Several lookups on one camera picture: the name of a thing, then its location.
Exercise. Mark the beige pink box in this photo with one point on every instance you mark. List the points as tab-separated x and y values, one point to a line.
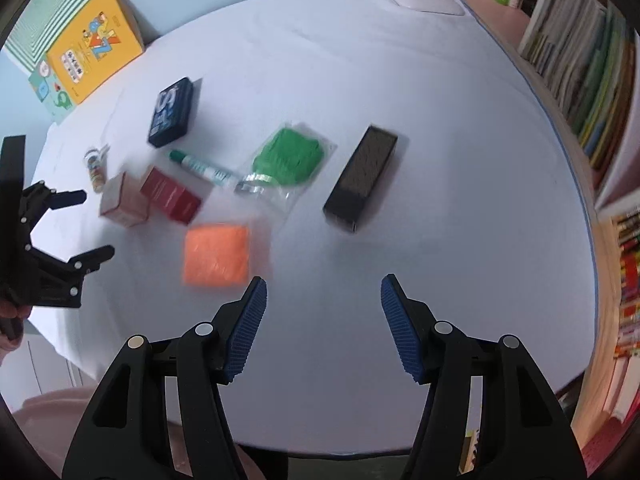
122	200

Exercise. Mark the row of colourful-spined books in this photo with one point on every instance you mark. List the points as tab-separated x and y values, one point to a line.
629	280

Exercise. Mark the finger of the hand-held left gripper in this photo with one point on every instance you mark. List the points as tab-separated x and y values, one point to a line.
67	198
95	256

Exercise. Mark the person's left hand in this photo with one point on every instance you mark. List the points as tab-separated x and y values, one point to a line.
10	312

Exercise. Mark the small clear bottle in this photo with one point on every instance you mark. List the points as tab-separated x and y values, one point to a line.
95	170

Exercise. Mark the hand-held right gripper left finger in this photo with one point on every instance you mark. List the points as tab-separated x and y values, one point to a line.
247	330

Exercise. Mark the orange cloth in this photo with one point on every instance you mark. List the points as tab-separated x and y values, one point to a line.
215	255

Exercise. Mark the person's pink clothed leg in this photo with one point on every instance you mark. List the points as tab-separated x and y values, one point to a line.
45	415

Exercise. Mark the green white marker pen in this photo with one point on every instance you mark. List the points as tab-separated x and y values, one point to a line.
200	166

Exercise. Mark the red box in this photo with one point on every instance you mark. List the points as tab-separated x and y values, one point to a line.
170	195

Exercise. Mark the dark blue box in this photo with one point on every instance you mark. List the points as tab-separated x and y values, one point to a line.
170	115

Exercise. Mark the yellow box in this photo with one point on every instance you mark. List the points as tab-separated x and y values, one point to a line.
90	45

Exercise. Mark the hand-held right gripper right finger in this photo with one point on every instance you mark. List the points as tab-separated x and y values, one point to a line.
400	330

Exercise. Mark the row of thin pale books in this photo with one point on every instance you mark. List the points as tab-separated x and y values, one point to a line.
580	60

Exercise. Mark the teal picture book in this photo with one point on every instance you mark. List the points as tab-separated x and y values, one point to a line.
42	85

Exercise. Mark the white tablecloth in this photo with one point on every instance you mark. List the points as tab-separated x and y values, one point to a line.
450	160

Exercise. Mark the long black box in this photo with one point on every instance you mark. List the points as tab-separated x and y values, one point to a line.
360	175

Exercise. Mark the green item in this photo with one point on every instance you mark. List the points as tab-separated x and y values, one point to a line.
287	157

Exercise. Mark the green striped book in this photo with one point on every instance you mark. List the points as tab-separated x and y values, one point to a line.
45	10

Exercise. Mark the white cabinet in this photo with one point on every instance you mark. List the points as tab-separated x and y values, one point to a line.
45	365

